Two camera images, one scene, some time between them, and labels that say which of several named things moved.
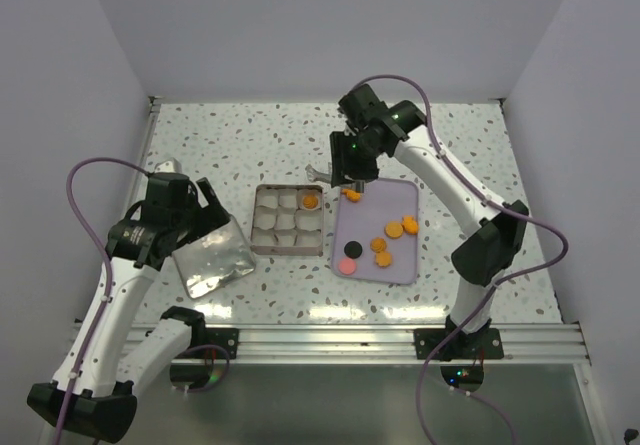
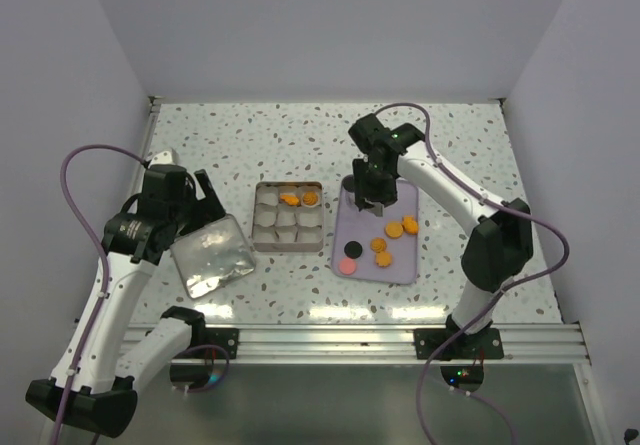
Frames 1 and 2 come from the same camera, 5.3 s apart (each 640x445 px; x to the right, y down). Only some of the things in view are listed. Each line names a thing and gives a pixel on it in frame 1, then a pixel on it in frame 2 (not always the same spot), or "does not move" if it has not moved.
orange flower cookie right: [410, 225] does not move
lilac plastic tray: [370, 243] does not move
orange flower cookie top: [352, 196] -> [289, 199]
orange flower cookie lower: [383, 259] does not move
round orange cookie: [393, 229] does not move
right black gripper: [343, 161] -> [387, 195]
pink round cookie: [347, 266] does not move
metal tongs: [314, 176] -> [377, 209]
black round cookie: [353, 249] does not move
